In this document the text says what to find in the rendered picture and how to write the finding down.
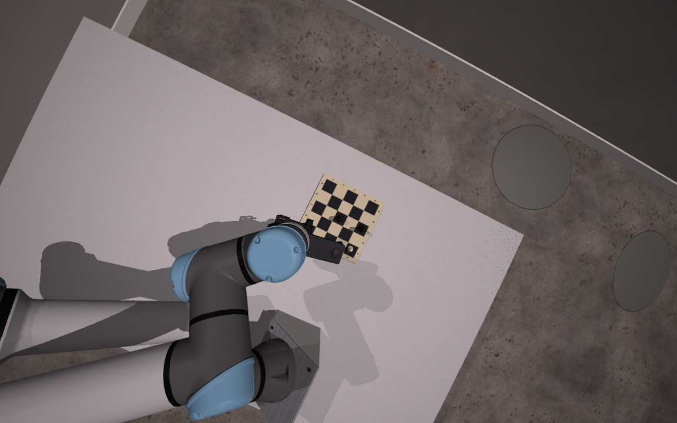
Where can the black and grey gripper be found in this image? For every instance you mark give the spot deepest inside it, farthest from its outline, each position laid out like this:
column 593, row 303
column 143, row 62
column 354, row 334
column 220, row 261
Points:
column 284, row 219

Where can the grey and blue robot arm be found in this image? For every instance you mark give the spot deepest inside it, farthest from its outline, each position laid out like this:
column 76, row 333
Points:
column 206, row 361

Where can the black and cream chessboard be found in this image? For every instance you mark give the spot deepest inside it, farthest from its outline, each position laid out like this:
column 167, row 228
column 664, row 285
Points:
column 334, row 197

